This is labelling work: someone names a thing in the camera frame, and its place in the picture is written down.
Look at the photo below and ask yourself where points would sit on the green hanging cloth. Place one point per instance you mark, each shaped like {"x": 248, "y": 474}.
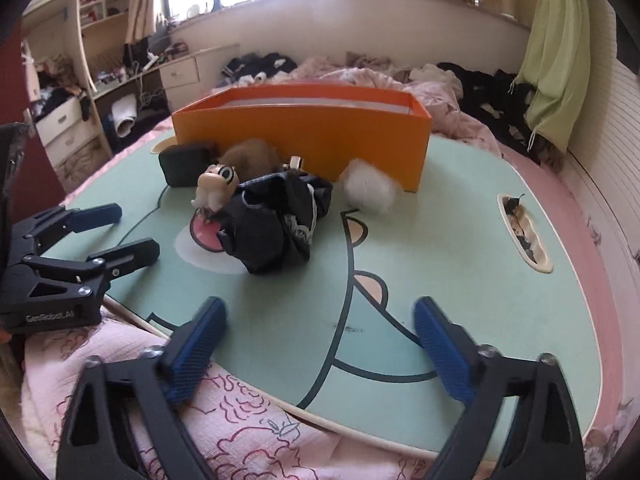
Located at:
{"x": 555, "y": 60}

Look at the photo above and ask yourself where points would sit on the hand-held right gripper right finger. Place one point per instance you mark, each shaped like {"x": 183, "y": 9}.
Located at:
{"x": 445, "y": 350}

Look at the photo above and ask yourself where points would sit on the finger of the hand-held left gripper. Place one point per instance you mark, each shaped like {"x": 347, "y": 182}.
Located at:
{"x": 130, "y": 255}
{"x": 95, "y": 215}

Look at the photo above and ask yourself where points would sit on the black printed clothing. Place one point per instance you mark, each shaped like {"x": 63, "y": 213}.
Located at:
{"x": 485, "y": 95}

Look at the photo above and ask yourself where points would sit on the green cartoon desktop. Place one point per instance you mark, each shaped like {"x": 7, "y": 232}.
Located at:
{"x": 425, "y": 270}

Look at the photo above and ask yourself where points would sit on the black and white clothes pile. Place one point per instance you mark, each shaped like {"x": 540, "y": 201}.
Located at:
{"x": 265, "y": 65}

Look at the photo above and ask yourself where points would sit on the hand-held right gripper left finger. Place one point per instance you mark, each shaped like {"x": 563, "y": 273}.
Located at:
{"x": 195, "y": 350}

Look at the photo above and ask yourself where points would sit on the orange cardboard box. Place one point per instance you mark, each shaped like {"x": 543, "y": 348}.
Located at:
{"x": 325, "y": 135}

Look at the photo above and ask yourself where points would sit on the cartoon figurine toy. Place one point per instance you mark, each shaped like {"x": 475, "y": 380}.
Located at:
{"x": 215, "y": 185}

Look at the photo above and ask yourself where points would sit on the brown fur pompom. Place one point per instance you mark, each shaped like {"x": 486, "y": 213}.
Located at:
{"x": 255, "y": 157}

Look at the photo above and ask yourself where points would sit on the black crumpled bag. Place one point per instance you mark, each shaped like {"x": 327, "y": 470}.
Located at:
{"x": 260, "y": 235}

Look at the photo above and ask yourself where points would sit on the black rectangular pouch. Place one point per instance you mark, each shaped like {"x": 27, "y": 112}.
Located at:
{"x": 185, "y": 165}

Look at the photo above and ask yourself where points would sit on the white fur pompom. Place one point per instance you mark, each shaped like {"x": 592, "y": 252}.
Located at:
{"x": 370, "y": 185}

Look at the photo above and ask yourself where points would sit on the white low drawer unit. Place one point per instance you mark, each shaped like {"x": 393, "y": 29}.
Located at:
{"x": 60, "y": 120}

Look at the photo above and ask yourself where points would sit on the cluttered wooden shelf unit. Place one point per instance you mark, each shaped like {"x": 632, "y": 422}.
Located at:
{"x": 87, "y": 60}

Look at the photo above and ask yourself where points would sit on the white drawer cabinet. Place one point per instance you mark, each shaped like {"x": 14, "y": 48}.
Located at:
{"x": 180, "y": 74}

